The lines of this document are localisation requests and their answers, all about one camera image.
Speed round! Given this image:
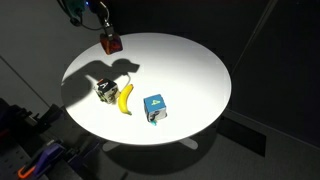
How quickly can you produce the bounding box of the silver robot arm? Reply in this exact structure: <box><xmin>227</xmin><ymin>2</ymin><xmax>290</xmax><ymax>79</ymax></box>
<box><xmin>57</xmin><ymin>0</ymin><xmax>116</xmax><ymax>39</ymax></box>

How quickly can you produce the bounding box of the purple clamp orange tip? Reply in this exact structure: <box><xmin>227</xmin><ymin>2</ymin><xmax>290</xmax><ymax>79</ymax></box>
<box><xmin>17</xmin><ymin>143</ymin><xmax>65</xmax><ymax>180</ymax></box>

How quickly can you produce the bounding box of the orange number six block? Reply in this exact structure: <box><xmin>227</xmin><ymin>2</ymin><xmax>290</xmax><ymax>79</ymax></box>
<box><xmin>100</xmin><ymin>34</ymin><xmax>123</xmax><ymax>55</ymax></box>

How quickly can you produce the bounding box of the black perforated mounting board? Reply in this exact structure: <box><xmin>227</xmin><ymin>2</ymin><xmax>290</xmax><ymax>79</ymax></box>
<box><xmin>0</xmin><ymin>99</ymin><xmax>103</xmax><ymax>180</ymax></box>

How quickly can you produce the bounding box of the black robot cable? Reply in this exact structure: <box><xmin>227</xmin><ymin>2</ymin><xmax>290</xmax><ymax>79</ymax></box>
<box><xmin>68</xmin><ymin>4</ymin><xmax>111</xmax><ymax>32</ymax></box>

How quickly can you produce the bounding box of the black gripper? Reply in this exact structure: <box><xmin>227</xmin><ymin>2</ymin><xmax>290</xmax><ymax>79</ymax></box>
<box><xmin>89</xmin><ymin>0</ymin><xmax>115</xmax><ymax>37</ymax></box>

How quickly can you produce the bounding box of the black letter A block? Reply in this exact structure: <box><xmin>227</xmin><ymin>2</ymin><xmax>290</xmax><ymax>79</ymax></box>
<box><xmin>94</xmin><ymin>78</ymin><xmax>120</xmax><ymax>104</ymax></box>

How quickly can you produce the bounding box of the yellow banana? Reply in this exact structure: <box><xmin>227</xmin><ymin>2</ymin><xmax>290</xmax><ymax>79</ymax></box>
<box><xmin>118</xmin><ymin>84</ymin><xmax>133</xmax><ymax>115</ymax></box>

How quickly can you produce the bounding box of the round white table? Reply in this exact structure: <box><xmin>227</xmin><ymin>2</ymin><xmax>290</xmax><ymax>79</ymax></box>
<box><xmin>61</xmin><ymin>33</ymin><xmax>232</xmax><ymax>151</ymax></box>

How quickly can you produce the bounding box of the blue number four block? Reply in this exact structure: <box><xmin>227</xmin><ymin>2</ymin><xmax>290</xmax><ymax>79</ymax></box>
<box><xmin>143</xmin><ymin>94</ymin><xmax>167</xmax><ymax>125</ymax></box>

